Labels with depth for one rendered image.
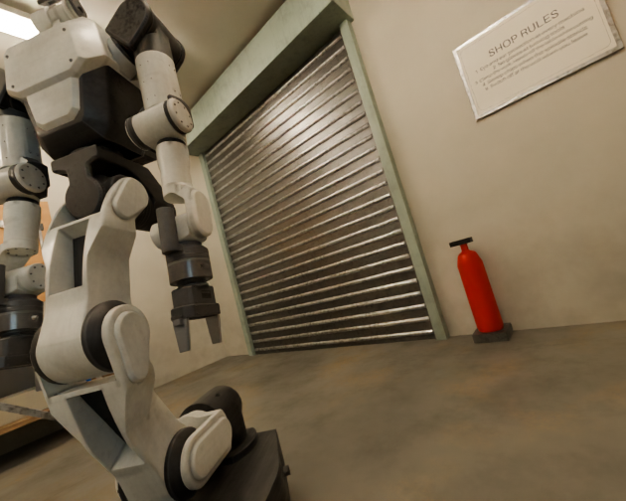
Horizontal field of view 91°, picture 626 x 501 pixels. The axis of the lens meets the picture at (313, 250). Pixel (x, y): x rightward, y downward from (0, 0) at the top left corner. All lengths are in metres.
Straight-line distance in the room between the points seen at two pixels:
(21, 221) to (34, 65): 0.37
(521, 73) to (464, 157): 0.49
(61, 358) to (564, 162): 2.15
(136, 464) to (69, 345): 0.29
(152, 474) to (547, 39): 2.38
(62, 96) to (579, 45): 2.15
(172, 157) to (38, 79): 0.36
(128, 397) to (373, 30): 2.54
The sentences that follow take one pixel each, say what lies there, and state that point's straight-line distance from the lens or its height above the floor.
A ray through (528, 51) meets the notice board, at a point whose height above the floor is 1.47.
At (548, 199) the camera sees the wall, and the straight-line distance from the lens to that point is 2.10.
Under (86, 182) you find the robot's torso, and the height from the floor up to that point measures 0.97.
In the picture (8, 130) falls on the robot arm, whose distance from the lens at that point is 1.16.
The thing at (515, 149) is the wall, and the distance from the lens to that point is 2.14.
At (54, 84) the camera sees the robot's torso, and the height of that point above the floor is 1.20.
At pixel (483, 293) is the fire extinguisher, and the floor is 0.27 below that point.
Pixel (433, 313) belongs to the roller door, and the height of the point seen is 0.18.
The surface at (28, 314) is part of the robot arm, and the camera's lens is 0.98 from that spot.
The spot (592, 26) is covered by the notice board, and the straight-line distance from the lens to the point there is 2.26.
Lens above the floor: 0.61
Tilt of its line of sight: 5 degrees up
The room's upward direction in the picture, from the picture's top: 16 degrees counter-clockwise
